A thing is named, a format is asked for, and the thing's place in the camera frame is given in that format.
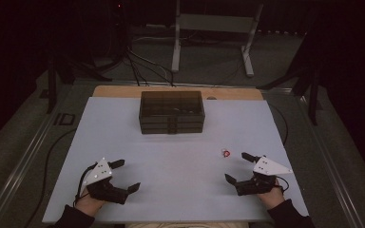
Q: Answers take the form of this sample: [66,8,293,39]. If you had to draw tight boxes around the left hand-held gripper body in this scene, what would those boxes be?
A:
[80,157,130,205]

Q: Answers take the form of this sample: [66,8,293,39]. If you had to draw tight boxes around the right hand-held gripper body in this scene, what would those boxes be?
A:
[233,155,294,197]

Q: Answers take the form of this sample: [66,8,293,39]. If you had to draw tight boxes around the translucent brown drawer cabinet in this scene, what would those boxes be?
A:
[138,90,206,135]

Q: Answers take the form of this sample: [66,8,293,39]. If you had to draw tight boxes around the person's right hand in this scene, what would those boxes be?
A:
[256,179,286,211]

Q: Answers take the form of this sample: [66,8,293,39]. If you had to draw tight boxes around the person's left hand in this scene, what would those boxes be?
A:
[75,190,106,219]

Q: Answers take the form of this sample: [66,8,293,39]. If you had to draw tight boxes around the black stand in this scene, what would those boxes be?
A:
[45,55,114,115]
[256,31,323,126]

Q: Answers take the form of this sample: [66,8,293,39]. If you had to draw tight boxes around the grey metal stand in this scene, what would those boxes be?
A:
[170,0,264,78]

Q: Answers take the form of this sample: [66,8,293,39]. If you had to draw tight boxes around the left hand-held gripper cable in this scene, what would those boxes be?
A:
[73,161,99,208]

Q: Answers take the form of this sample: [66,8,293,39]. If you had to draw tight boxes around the hand-held gripper cable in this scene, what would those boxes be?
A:
[73,161,99,208]
[275,175,290,194]

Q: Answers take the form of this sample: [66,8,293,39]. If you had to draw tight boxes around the right hand-held gripper cable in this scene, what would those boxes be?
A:
[275,175,290,194]

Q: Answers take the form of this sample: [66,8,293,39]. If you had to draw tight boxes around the thin black cable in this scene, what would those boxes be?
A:
[267,103,290,147]

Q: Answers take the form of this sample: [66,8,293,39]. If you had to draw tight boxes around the long black cable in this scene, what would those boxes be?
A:
[24,127,78,228]

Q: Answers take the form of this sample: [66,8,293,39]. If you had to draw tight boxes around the black rectangular floor frame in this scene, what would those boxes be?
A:
[53,112,77,127]

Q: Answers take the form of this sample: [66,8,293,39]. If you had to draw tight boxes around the metal floor rail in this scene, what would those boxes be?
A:
[293,93,365,228]
[0,94,77,228]

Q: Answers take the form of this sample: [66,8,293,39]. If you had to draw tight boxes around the black floor cables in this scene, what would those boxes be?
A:
[124,47,177,87]

